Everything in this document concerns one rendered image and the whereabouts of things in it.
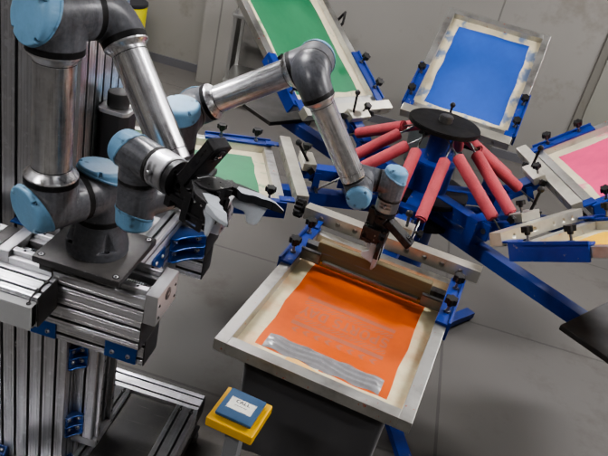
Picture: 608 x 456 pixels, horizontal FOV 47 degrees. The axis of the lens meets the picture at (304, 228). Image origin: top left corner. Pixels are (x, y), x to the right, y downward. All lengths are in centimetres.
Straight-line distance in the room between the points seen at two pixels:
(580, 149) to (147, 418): 233
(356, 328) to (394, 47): 465
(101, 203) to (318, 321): 84
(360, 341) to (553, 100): 485
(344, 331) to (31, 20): 128
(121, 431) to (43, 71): 163
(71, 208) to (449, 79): 268
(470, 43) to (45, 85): 299
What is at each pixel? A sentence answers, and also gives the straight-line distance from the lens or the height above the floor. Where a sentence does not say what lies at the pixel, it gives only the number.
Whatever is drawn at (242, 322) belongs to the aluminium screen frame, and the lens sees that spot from 204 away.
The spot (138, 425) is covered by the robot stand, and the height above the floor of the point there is 21.
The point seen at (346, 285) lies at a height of 96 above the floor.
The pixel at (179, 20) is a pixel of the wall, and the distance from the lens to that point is 704.
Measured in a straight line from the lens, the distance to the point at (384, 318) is 228.
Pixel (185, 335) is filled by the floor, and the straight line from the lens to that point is 352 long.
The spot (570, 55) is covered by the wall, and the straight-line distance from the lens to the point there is 663.
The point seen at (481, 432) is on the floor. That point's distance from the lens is 351.
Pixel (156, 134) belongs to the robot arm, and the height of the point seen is 166.
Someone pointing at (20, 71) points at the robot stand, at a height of 160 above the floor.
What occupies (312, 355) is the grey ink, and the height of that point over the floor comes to 96.
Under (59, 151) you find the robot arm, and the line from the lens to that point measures 153.
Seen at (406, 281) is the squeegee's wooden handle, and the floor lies 103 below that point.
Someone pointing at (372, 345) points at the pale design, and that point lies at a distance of 215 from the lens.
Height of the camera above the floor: 224
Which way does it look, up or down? 29 degrees down
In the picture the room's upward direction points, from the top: 14 degrees clockwise
